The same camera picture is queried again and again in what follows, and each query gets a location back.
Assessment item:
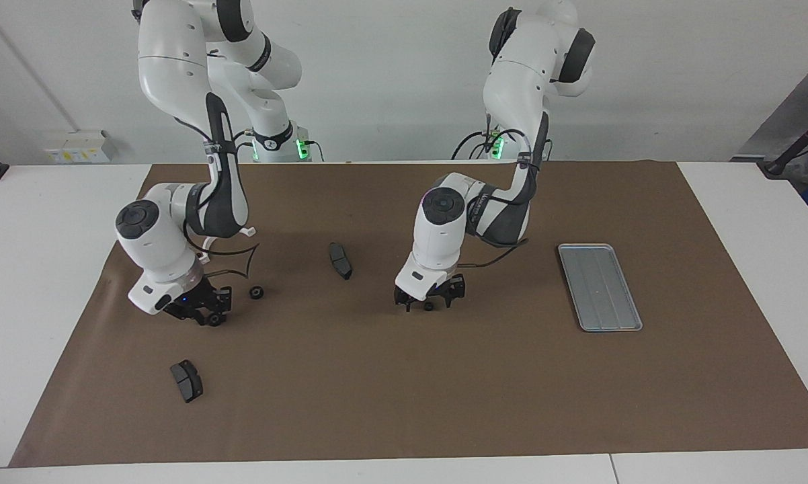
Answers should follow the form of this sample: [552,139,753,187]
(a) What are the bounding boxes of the black stand pole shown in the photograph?
[760,111,808,179]

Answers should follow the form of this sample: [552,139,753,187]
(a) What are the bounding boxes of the dark grey brake pad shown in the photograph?
[170,360,204,404]
[328,242,354,281]

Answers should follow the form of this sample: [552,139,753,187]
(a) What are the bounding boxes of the grey metal tray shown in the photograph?
[557,243,644,333]

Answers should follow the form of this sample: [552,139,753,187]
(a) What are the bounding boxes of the grey metal panel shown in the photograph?
[733,64,808,162]

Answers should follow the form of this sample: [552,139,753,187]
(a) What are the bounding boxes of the brown table mat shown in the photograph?
[9,160,808,468]

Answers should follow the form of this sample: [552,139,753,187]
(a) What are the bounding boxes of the white wall socket box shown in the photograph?
[44,130,117,164]

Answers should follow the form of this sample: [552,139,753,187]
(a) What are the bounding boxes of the white curved plastic bracket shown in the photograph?
[198,227,257,264]

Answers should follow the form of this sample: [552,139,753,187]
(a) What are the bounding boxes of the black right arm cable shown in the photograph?
[182,222,261,280]

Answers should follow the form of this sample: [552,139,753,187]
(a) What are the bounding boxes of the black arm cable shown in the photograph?
[182,222,261,280]
[454,111,554,270]

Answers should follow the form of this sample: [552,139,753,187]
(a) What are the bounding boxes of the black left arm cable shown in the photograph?
[454,111,554,270]

